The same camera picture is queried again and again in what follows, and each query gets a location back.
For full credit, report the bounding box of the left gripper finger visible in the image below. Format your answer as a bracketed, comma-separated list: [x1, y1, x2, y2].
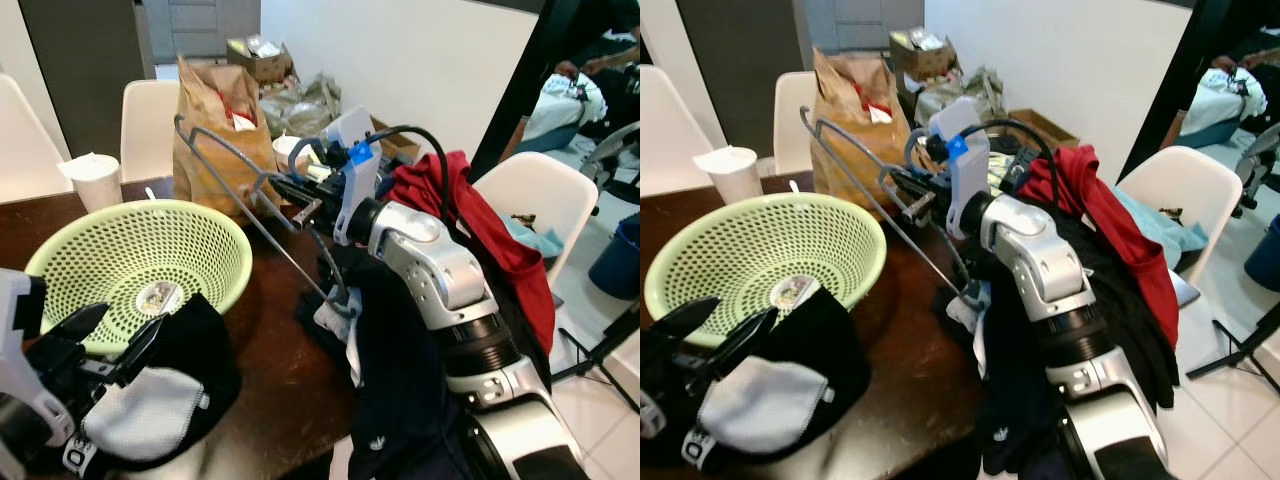
[35, 301, 109, 353]
[670, 297, 723, 346]
[112, 315, 167, 386]
[724, 307, 780, 371]

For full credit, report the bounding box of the thick grey hanger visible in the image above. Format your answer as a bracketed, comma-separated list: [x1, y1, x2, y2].
[800, 107, 986, 301]
[175, 113, 359, 319]

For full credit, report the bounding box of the red garment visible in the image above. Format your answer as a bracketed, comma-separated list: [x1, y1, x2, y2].
[1020, 145, 1181, 351]
[385, 152, 556, 351]

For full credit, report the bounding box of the round sticker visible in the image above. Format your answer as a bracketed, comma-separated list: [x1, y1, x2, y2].
[135, 283, 184, 316]
[770, 275, 821, 309]

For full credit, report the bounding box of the brown paper bag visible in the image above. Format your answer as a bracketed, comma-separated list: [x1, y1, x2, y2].
[812, 48, 913, 211]
[173, 57, 286, 216]

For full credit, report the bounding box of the grey green sack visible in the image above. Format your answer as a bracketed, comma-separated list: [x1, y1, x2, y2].
[915, 65, 1006, 126]
[260, 72, 341, 136]

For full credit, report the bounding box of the black tripod stand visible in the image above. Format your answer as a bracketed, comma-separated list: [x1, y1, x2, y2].
[1185, 300, 1280, 396]
[550, 300, 641, 411]

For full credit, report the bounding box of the open cardboard box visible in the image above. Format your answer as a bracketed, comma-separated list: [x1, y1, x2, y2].
[370, 115, 421, 161]
[1005, 107, 1081, 151]

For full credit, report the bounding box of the green perforated basket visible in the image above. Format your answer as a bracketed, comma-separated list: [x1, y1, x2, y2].
[645, 192, 886, 349]
[25, 200, 253, 356]

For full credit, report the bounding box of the blue bucket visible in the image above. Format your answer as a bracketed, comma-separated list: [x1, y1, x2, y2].
[588, 215, 641, 301]
[1243, 215, 1280, 293]

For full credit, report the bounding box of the white chair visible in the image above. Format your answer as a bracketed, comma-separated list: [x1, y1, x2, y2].
[640, 65, 706, 196]
[0, 75, 71, 201]
[772, 70, 821, 176]
[1118, 145, 1244, 281]
[475, 152, 599, 283]
[120, 80, 181, 183]

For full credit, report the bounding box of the filled cardboard box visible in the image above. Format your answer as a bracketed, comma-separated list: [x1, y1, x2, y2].
[890, 28, 956, 81]
[228, 38, 293, 83]

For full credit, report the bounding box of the white paper cup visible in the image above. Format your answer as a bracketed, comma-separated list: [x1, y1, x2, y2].
[58, 153, 123, 213]
[693, 146, 764, 206]

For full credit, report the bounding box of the teal cloth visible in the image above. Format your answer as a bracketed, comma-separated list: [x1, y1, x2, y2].
[505, 215, 561, 263]
[1115, 185, 1209, 266]

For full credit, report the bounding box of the navy garment white logo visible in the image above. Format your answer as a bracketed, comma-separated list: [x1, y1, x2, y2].
[295, 245, 471, 480]
[935, 270, 1076, 476]

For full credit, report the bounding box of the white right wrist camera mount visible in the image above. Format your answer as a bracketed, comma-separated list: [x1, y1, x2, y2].
[320, 108, 381, 246]
[925, 97, 991, 241]

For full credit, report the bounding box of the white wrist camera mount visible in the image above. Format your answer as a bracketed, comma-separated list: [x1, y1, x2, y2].
[0, 268, 49, 451]
[925, 97, 991, 241]
[640, 385, 669, 441]
[320, 108, 381, 246]

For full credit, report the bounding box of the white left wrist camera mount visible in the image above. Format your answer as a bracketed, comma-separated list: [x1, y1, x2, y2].
[0, 268, 49, 451]
[640, 385, 669, 441]

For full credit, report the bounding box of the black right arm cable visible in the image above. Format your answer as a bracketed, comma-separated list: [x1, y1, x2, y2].
[372, 123, 451, 216]
[985, 118, 1066, 206]

